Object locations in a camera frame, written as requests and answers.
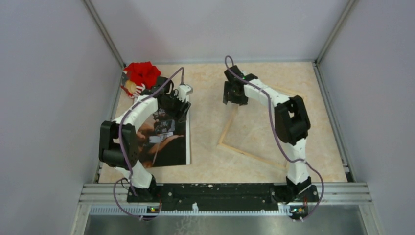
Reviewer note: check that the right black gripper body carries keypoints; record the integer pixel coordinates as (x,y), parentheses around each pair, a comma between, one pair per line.
(231,96)

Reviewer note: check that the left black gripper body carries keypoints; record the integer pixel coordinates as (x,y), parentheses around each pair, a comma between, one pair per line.
(173,105)

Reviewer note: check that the large glossy photo print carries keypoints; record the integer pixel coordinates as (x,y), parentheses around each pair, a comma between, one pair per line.
(163,141)

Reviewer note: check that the wooden picture frame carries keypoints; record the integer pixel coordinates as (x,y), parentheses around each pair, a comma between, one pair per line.
(247,133)

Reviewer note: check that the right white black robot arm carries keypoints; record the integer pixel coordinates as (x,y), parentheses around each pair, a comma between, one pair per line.
(289,120)

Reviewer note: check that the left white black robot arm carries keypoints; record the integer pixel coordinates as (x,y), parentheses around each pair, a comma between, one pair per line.
(119,142)

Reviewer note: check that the red cloth toy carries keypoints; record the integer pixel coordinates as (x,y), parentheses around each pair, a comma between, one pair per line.
(139,76)

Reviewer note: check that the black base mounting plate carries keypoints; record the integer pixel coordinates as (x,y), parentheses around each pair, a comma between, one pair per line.
(230,197)

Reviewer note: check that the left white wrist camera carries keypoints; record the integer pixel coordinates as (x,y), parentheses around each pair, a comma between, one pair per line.
(183,92)

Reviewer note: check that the aluminium front rail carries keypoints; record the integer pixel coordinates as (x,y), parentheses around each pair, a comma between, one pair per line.
(111,199)

